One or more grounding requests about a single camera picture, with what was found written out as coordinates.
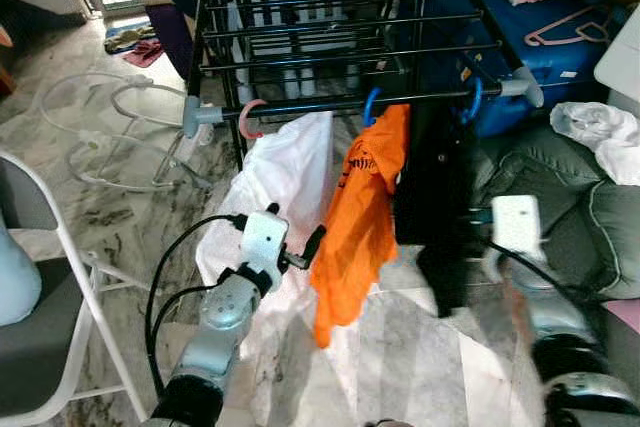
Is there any blue hard suitcase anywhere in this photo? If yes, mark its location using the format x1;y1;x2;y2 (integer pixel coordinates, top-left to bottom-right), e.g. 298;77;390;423
400;0;633;140

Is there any thin pink clothes hanger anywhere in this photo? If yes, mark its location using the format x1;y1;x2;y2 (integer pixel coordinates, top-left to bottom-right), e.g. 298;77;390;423
524;5;613;49

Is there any white folding chair grey seat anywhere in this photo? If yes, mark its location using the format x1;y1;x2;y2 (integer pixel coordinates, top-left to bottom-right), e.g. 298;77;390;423
0;152;151;426

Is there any white plastic storage box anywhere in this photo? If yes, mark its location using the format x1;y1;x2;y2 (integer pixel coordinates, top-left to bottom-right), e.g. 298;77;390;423
594;7;640;100

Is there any white slatted frame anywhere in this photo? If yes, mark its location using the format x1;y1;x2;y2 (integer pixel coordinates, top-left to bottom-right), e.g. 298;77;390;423
225;0;426;100

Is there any black metal drying rack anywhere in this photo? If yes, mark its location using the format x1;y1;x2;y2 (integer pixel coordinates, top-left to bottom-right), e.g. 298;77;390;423
183;0;546;163

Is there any black garment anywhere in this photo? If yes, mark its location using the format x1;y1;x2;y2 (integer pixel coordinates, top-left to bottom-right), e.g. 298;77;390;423
393;99;483;320

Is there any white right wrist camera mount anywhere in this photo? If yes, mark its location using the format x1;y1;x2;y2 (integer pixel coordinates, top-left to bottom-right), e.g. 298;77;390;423
490;194;546;266

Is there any pink fabric sheet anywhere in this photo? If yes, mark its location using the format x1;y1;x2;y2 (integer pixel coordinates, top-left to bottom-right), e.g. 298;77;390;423
600;297;640;336

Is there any white shirt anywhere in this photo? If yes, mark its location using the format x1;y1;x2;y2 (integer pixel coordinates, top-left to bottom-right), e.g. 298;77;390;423
195;110;336;353

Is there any light blue cushion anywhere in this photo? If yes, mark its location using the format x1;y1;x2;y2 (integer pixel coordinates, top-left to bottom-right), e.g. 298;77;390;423
0;219;43;328

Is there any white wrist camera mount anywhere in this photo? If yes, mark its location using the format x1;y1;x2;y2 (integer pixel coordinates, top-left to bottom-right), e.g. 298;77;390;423
238;209;291;293
490;194;546;266

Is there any crumpled white cloth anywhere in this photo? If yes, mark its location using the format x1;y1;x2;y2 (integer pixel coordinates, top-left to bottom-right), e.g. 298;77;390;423
550;101;640;186

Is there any small colourful cloth pile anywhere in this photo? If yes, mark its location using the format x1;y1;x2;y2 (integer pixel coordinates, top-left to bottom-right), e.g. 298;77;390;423
103;19;167;69

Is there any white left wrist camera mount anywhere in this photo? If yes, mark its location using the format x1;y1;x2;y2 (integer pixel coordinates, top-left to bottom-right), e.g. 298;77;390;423
238;209;291;293

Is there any orange shirt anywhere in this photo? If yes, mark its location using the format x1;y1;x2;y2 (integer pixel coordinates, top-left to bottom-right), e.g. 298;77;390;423
310;103;412;350

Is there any pink hanger with thick hook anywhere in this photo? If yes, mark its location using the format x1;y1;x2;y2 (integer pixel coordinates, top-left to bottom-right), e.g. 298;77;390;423
237;97;269;141

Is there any blue plastic clothes hanger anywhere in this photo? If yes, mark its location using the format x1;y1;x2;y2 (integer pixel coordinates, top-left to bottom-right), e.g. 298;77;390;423
459;77;485;126
361;86;387;129

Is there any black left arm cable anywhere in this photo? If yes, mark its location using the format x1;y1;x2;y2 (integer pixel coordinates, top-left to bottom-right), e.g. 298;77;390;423
144;211;251;398

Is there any grey green sofa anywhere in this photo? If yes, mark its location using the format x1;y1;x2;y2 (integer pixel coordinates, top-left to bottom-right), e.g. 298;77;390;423
468;127;640;300

